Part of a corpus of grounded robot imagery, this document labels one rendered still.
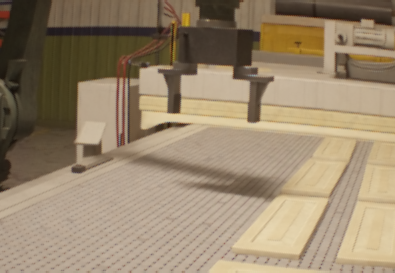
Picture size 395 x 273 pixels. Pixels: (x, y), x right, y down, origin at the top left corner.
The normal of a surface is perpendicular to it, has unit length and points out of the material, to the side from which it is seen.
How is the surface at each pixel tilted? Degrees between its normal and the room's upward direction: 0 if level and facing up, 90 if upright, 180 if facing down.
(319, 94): 90
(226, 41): 90
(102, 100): 90
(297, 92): 90
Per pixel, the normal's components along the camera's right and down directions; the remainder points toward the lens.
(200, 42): -0.46, 0.13
